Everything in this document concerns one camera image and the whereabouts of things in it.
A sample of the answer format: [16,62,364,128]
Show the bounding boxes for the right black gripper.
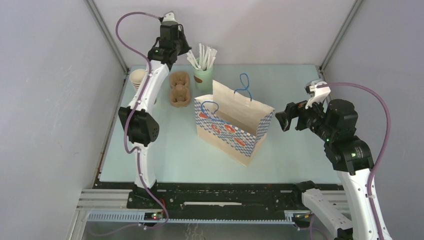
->
[274,93,334,142]

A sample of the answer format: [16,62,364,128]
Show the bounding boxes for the blue checkered paper bag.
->
[194,73,275,167]

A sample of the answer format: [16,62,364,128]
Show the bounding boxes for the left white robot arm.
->
[118,17,191,208]

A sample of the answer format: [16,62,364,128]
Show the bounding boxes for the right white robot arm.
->
[275,99,392,240]

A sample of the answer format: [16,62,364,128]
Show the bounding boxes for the white wrapped straws bundle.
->
[186,43,218,72]

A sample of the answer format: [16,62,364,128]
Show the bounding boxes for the green straw holder cup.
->
[193,65,214,92]

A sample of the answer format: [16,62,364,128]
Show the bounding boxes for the stack of paper cups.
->
[129,69,147,92]

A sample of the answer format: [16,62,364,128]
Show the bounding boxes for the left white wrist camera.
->
[159,11,177,23]

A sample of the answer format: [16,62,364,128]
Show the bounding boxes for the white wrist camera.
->
[159,11,177,23]
[305,78,331,109]

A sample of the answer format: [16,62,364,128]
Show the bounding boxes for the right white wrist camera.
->
[305,78,331,109]

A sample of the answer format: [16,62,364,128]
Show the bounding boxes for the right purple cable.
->
[316,82,392,240]

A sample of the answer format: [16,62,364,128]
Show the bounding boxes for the aluminium frame rail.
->
[66,188,352,240]

